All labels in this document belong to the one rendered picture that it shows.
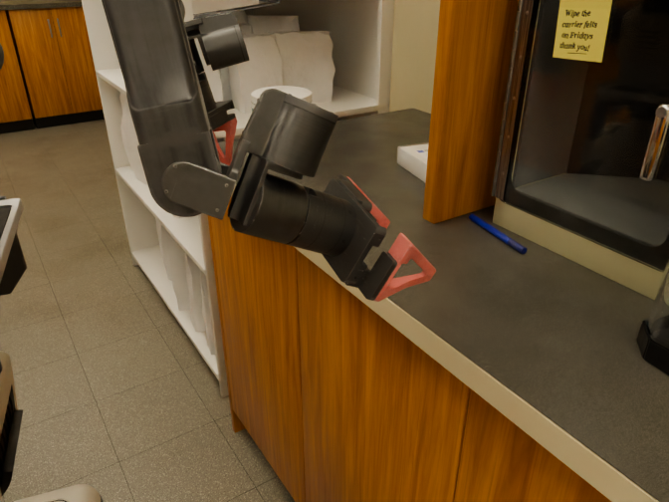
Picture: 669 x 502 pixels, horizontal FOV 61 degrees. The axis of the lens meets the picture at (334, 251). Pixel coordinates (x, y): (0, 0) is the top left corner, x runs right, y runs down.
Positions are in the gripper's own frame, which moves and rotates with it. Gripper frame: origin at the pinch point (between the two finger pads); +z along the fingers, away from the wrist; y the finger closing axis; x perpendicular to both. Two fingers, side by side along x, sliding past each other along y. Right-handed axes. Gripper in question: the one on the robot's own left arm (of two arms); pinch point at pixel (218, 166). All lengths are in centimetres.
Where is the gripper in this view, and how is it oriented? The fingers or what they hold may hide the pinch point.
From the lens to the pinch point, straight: 94.2
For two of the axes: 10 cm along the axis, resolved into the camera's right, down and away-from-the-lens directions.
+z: 2.4, 8.6, 4.5
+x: -8.8, -0.1, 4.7
